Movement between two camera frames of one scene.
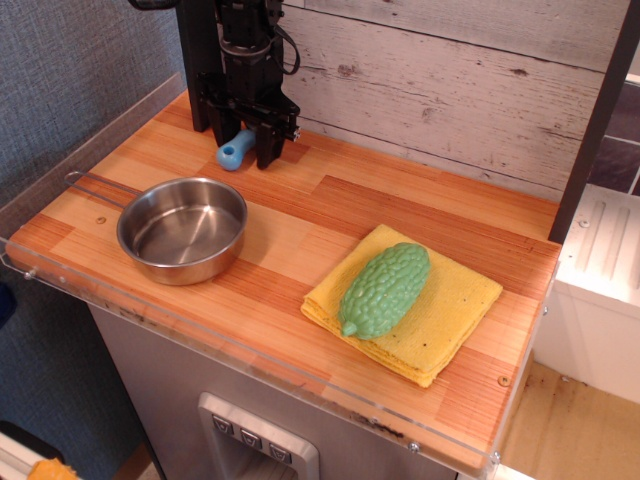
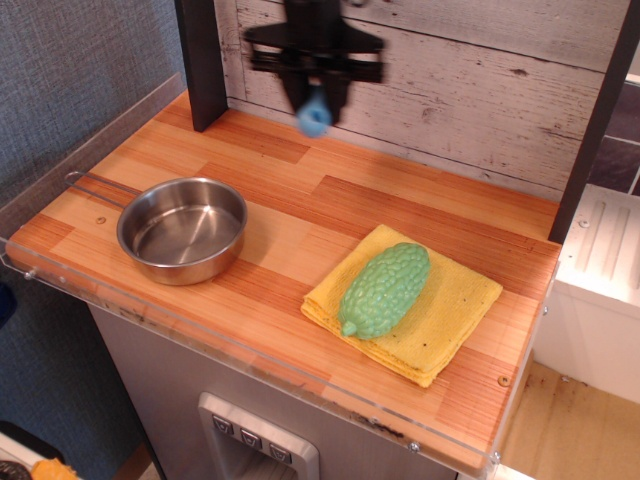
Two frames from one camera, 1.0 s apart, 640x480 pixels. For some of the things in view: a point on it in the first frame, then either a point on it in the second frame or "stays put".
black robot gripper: x=251 y=82 -> x=314 y=42
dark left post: x=197 y=33 stays put
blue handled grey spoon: x=229 y=156 -> x=315 y=116
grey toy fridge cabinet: x=164 y=378 stays put
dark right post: x=583 y=171 stays put
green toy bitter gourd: x=381 y=288 stays put
